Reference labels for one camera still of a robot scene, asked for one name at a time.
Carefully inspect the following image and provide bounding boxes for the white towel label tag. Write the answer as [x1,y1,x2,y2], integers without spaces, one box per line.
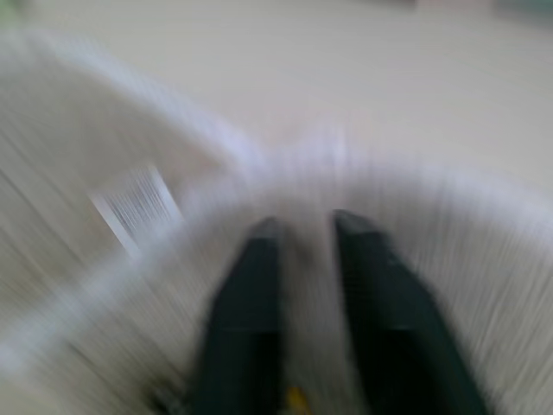
[88,163,185,263]

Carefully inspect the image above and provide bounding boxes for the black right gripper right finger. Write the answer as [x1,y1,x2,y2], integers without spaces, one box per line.
[331,208,492,415]

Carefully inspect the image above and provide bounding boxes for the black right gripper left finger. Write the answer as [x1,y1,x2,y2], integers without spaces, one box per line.
[186,214,287,415]

